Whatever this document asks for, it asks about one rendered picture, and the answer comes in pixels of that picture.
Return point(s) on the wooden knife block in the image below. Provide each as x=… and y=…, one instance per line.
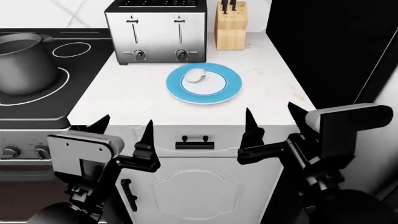
x=230, y=32

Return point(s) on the black cooktop stove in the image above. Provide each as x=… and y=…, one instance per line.
x=81, y=77

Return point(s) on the blue rimmed white plate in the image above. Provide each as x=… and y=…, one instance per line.
x=174, y=86

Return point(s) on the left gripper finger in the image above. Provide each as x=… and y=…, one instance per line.
x=101, y=124
x=146, y=145

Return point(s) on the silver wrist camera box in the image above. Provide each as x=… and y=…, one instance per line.
x=66, y=149
x=339, y=133

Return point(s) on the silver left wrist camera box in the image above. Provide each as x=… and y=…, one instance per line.
x=66, y=149

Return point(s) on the black refrigerator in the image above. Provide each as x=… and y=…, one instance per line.
x=314, y=51

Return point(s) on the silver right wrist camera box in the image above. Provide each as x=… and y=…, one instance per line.
x=339, y=133

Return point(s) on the white kitchen cabinet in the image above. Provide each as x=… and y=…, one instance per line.
x=202, y=186

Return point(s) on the grey stove knob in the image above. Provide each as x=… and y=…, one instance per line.
x=11, y=152
x=42, y=151

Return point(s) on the silver four-slot toaster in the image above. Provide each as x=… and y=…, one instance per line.
x=158, y=35

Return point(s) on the grey metal pot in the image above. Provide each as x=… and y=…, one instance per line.
x=21, y=65

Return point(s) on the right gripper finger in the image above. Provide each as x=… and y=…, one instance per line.
x=252, y=137
x=298, y=116

